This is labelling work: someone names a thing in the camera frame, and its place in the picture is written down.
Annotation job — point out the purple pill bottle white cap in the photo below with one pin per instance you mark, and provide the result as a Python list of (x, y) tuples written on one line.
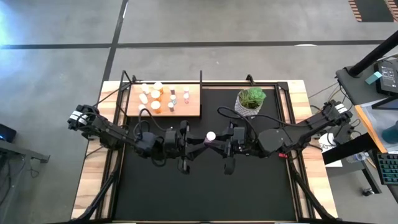
[(211, 136)]

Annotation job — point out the black desk bracket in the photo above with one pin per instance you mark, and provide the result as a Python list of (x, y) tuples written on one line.
[(348, 148)]

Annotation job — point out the black table mat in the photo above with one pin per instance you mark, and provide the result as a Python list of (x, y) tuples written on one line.
[(202, 193)]

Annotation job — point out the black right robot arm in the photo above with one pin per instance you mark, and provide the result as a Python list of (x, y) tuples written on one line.
[(304, 130)]

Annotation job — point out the large amber pill bottle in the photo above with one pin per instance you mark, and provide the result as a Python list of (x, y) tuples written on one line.
[(155, 105)]

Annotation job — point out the grey metal desk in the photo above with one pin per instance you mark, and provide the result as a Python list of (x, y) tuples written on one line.
[(18, 152)]

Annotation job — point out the dark device blue light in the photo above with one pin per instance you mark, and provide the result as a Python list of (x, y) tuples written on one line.
[(7, 133)]

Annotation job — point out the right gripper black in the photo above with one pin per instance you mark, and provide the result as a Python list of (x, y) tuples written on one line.
[(241, 144)]

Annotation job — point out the black electronic device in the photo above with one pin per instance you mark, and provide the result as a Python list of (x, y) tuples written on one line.
[(388, 74)]

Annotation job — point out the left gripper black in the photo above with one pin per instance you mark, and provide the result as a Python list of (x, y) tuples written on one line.
[(175, 143)]

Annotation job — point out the dark grey side table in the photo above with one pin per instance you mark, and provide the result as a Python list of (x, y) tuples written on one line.
[(357, 87)]

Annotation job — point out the teal round object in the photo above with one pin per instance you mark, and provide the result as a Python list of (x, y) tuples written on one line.
[(392, 133)]

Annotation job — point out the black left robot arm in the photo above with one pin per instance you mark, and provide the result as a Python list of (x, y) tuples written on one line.
[(109, 133)]

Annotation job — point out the black stand pole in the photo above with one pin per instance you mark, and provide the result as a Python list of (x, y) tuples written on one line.
[(373, 56)]

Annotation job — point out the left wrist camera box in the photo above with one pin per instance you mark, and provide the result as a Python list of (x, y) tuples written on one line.
[(170, 137)]

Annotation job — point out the backlit computer keyboard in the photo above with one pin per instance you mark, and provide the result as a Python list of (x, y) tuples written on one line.
[(388, 168)]

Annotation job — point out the white paper sheet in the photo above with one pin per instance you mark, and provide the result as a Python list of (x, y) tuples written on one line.
[(326, 146)]

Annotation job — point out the black floor mat orange stripes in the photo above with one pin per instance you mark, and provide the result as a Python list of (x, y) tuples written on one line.
[(373, 9)]

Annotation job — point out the teal small block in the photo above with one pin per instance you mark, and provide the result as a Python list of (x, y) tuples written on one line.
[(373, 77)]

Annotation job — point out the small amber pill bottle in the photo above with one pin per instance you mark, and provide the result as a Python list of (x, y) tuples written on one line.
[(155, 94), (158, 86)]

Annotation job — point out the clear plastic water bottle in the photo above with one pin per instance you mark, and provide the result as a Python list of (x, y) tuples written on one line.
[(357, 157)]

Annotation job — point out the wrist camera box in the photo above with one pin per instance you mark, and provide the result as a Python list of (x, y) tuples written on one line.
[(170, 137), (238, 135)]

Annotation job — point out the succulent in white patterned pot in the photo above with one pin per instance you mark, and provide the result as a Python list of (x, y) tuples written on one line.
[(250, 101)]

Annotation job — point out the light desk orange edge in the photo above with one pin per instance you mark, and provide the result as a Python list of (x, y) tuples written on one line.
[(379, 115)]

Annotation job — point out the black desk leg with caster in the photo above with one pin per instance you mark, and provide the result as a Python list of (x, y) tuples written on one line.
[(371, 177)]

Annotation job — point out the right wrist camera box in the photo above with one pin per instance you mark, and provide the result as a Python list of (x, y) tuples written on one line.
[(238, 135)]

